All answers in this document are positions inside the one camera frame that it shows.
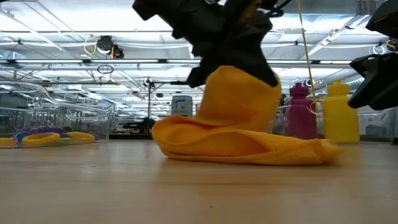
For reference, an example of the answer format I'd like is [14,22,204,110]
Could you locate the ceiling cord reel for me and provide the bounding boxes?
[385,37,398,53]
[83,35,125,60]

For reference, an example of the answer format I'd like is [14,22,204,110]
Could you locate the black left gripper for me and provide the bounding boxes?
[132,0,280,89]

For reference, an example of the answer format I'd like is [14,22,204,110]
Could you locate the clear glass jar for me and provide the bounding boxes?
[170,95,194,118]

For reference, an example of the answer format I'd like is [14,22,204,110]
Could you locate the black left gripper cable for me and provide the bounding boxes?
[266,0,294,18]

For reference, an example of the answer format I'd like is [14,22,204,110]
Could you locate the yellow power cable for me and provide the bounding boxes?
[297,0,318,103]

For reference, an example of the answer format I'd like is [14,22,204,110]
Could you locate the black background stand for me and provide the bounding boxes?
[146,77,189,122]

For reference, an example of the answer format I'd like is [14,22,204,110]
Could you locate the pink plastic water bottle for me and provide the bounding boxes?
[284,82,318,141]

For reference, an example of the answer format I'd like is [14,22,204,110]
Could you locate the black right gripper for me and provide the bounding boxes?
[347,0,398,111]

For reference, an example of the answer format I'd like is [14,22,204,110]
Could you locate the clear plastic bin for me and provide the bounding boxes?
[0,80,116,149]
[273,105,397,143]

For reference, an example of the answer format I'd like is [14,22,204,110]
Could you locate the orange microfiber cloth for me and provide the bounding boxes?
[151,65,341,166]

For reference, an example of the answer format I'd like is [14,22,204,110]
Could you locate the yellow plastic water bottle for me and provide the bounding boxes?
[322,80,361,144]

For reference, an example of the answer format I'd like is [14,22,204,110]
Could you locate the blue coil wristband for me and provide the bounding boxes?
[13,131,32,142]

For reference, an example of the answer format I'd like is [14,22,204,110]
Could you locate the yellow coil wristband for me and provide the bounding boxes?
[0,137,17,148]
[21,131,62,147]
[66,131,96,144]

